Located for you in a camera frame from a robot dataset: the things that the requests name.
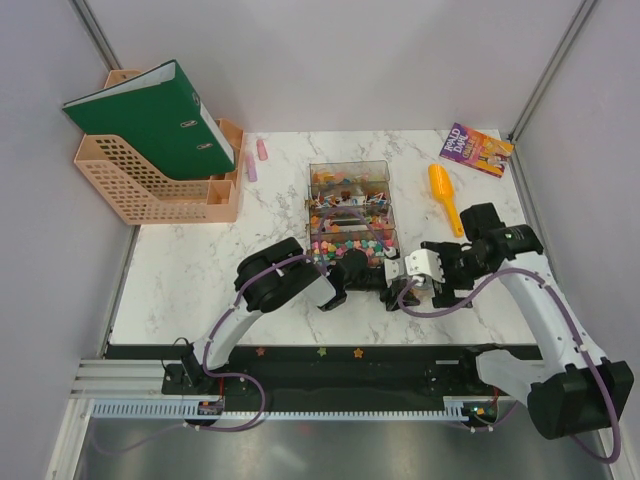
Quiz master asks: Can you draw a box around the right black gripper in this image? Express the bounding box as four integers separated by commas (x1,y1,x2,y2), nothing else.
431,241,491,308

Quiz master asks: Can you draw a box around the yellow plastic scoop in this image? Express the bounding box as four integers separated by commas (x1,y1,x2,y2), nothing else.
428,164,464,238

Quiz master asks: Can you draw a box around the clear four-compartment candy box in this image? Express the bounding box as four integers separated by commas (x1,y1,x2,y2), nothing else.
305,160,399,267

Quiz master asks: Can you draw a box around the clear plastic cup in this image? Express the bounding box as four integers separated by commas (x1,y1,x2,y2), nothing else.
410,280,434,304

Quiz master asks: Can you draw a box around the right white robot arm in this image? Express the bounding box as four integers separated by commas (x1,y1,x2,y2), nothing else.
405,203,634,439

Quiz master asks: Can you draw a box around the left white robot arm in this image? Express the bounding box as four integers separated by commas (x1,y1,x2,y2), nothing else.
165,237,408,393

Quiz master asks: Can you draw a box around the Roald Dahl book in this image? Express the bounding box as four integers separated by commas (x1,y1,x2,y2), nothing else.
439,123,514,178

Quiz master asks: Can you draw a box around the purple highlighter pen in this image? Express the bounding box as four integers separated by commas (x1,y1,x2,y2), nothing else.
245,152,258,183

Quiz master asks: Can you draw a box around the pink highlighter pen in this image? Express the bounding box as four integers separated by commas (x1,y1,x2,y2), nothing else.
256,139,268,161

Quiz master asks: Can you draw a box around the peach plastic file rack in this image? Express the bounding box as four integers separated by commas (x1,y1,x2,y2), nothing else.
74,70,244,225

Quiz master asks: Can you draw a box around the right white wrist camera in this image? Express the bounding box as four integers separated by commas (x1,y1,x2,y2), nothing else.
404,248,444,283

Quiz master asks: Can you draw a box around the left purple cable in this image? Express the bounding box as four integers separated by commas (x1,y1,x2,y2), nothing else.
89,208,396,456

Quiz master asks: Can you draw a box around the white slotted cable duct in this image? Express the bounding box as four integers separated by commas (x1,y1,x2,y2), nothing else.
92,397,474,420

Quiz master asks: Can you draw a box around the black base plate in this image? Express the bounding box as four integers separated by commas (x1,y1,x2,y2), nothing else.
161,345,497,414

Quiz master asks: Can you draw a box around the green ring binder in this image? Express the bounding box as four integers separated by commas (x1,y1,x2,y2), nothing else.
62,60,236,181

